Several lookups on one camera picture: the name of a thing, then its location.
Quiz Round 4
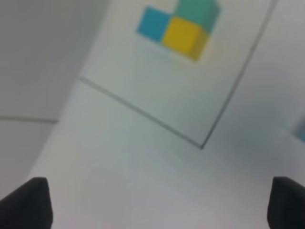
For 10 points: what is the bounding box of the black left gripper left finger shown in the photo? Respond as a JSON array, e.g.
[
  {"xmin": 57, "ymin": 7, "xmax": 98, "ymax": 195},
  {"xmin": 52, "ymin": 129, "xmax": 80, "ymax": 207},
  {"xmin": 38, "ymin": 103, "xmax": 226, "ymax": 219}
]
[{"xmin": 0, "ymin": 177, "xmax": 53, "ymax": 229}]

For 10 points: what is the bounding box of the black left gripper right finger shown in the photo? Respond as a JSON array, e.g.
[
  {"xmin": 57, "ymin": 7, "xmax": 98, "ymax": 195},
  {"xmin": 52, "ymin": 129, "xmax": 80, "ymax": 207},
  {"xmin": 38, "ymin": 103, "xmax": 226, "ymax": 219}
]
[{"xmin": 267, "ymin": 177, "xmax": 305, "ymax": 229}]

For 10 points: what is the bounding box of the yellow template cube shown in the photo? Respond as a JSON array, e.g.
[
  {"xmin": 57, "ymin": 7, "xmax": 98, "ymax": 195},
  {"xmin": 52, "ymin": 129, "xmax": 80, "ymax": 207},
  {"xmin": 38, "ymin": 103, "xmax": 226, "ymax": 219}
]
[{"xmin": 162, "ymin": 16, "xmax": 209, "ymax": 61}]

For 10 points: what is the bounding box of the green template cube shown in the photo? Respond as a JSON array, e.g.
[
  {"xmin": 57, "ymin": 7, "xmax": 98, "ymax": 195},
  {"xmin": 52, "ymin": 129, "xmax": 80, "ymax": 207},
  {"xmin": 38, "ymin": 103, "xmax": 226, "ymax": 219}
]
[{"xmin": 174, "ymin": 0, "xmax": 221, "ymax": 34}]

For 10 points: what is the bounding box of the blue template cube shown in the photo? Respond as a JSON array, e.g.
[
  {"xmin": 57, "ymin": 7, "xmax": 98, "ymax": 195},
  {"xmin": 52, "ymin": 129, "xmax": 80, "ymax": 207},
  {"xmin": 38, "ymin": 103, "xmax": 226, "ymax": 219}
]
[{"xmin": 136, "ymin": 6, "xmax": 172, "ymax": 43}]

